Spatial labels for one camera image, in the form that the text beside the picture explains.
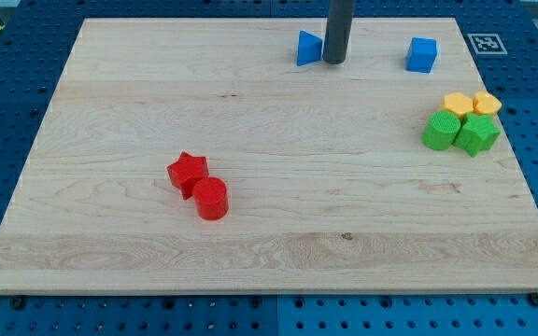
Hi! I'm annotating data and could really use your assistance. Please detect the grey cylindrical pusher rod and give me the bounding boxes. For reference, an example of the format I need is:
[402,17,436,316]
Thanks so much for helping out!
[322,0,356,64]

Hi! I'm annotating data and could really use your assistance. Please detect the yellow pentagon block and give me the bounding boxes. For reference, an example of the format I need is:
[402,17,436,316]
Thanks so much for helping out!
[473,91,503,116]

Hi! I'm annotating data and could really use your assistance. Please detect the blue triangular prism block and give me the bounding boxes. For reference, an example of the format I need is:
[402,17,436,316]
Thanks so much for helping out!
[296,31,322,66]

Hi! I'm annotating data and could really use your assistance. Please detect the green star block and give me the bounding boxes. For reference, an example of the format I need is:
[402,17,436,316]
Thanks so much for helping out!
[453,113,501,157]

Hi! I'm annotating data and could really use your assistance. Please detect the light wooden board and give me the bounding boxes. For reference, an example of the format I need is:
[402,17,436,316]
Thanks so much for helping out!
[0,18,538,296]

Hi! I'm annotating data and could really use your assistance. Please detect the red star block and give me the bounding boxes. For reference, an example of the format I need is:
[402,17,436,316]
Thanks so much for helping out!
[166,151,209,200]

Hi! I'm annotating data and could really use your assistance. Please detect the red cylinder block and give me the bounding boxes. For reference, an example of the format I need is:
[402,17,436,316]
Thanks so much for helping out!
[192,176,229,220]

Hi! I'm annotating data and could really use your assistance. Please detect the white fiducial marker tag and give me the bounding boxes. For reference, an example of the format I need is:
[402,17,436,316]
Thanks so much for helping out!
[467,33,507,55]

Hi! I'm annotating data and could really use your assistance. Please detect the blue cube block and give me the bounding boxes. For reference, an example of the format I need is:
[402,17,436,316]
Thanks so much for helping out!
[405,37,438,73]

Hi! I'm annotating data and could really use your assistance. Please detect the green cylinder block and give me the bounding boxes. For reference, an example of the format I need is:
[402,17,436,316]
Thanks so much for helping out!
[421,110,461,151]

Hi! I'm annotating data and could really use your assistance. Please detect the yellow hexagon block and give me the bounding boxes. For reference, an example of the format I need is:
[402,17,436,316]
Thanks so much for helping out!
[440,92,474,120]

